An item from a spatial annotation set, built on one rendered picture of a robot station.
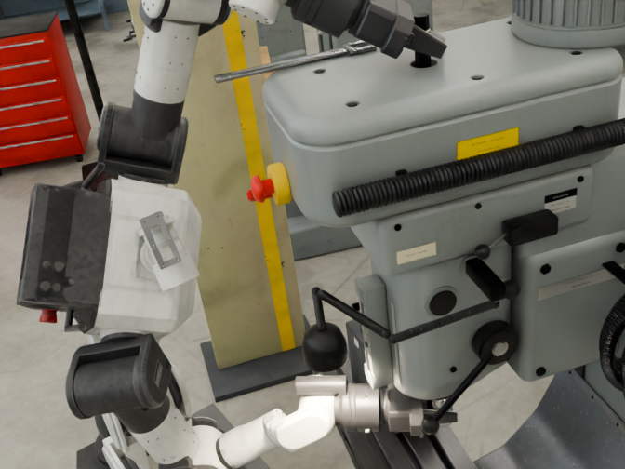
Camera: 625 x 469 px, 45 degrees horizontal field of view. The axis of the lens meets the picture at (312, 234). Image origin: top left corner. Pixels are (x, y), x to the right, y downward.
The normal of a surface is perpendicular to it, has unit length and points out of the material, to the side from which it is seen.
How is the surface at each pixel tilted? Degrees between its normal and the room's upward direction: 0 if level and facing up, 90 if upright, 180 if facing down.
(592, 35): 90
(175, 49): 102
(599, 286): 90
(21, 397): 0
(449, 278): 90
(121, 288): 58
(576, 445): 63
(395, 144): 90
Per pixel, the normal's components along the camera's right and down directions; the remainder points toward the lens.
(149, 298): 0.42, -0.13
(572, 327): 0.29, 0.47
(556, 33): -0.59, 0.48
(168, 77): 0.47, 0.58
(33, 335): -0.12, -0.85
